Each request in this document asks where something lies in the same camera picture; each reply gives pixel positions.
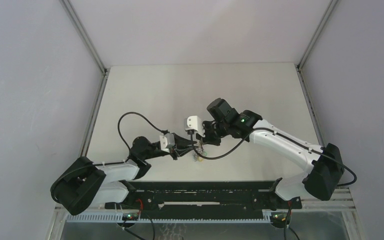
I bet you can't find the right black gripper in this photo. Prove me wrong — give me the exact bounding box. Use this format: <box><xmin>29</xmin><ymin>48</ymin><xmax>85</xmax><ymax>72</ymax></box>
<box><xmin>195</xmin><ymin>121</ymin><xmax>229</xmax><ymax>147</ymax></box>

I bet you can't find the large keyring with yellow handle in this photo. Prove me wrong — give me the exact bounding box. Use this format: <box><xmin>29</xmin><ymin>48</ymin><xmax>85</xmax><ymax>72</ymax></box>
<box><xmin>193</xmin><ymin>143</ymin><xmax>207</xmax><ymax>162</ymax></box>

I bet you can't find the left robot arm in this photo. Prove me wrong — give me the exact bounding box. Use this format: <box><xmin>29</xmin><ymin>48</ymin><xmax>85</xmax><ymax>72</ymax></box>
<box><xmin>50</xmin><ymin>133</ymin><xmax>196</xmax><ymax>216</ymax></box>

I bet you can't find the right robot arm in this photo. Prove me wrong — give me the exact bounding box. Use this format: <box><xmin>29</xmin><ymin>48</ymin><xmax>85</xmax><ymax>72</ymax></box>
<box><xmin>184</xmin><ymin>98</ymin><xmax>345</xmax><ymax>208</ymax></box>

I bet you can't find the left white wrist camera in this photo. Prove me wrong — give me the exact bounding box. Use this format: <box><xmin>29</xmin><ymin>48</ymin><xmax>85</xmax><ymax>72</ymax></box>
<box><xmin>159</xmin><ymin>133</ymin><xmax>176</xmax><ymax>153</ymax></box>

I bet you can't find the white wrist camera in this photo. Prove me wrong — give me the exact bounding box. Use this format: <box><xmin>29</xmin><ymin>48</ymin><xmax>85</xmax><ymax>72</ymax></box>
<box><xmin>184</xmin><ymin>115</ymin><xmax>205</xmax><ymax>137</ymax></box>
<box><xmin>159</xmin><ymin>133</ymin><xmax>176</xmax><ymax>153</ymax></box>

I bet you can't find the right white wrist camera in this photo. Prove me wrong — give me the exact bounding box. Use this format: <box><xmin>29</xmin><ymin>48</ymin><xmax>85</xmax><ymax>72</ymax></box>
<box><xmin>184</xmin><ymin>115</ymin><xmax>205</xmax><ymax>137</ymax></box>

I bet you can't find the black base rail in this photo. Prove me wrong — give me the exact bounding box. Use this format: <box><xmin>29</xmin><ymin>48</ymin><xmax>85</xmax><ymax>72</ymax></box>
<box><xmin>104</xmin><ymin>180</ymin><xmax>303</xmax><ymax>219</ymax></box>

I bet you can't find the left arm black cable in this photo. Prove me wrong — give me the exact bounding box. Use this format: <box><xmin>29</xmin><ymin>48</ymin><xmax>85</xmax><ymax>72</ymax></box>
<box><xmin>50</xmin><ymin>111</ymin><xmax>170</xmax><ymax>204</ymax></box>

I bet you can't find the white slotted cable duct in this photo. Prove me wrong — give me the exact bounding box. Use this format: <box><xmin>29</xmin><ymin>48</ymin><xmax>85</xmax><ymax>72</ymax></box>
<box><xmin>66</xmin><ymin>212</ymin><xmax>273</xmax><ymax>224</ymax></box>

